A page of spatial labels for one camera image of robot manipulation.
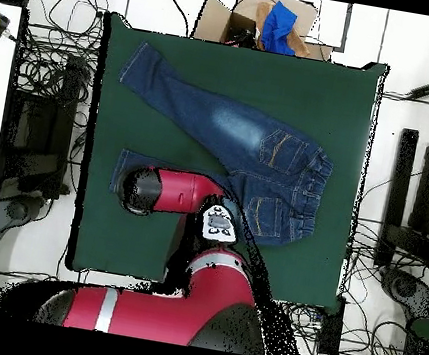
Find bright blue cloth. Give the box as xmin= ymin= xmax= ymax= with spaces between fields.
xmin=257 ymin=0 xmax=305 ymax=57

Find brown cardboard box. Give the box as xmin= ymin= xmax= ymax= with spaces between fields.
xmin=190 ymin=0 xmax=342 ymax=63

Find white board with dark frame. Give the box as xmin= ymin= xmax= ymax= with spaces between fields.
xmin=291 ymin=0 xmax=354 ymax=53

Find dark green table cloth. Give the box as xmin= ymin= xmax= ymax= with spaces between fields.
xmin=61 ymin=10 xmax=393 ymax=318

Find blue denim jeans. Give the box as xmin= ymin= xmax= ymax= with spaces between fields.
xmin=94 ymin=37 xmax=349 ymax=256

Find black chair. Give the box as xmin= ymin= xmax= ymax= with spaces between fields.
xmin=0 ymin=44 xmax=94 ymax=211

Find black power strip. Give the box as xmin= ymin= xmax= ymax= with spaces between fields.
xmin=315 ymin=292 xmax=349 ymax=355

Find tan brown cloth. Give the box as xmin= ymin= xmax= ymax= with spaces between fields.
xmin=249 ymin=0 xmax=319 ymax=60

